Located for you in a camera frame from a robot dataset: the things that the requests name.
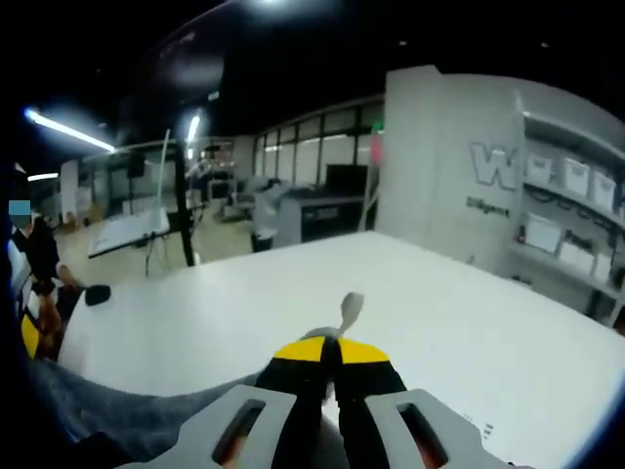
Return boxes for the glass partition windows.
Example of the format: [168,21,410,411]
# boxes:
[251,100,387,190]

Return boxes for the black monitor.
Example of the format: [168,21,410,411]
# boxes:
[325,163,369,191]

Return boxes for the person's left hand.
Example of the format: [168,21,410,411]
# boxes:
[37,292,65,362]

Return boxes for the grey cabinet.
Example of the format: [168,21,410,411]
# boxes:
[251,185,368,248]

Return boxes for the white background table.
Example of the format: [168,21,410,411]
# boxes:
[87,208,172,260]

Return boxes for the small black object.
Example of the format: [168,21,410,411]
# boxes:
[83,283,112,308]

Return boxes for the grey metal shelf unit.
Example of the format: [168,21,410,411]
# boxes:
[507,90,625,338]

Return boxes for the group of white storage bins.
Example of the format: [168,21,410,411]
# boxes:
[524,150,625,284]

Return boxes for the grey towel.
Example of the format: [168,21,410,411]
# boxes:
[26,291,366,468]

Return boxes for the white power strip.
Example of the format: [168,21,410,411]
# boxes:
[458,410,499,442]

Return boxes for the person in black shirt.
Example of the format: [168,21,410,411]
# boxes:
[8,214,63,299]

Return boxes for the dark hanging ceiling screen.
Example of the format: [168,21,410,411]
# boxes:
[155,28,226,99]

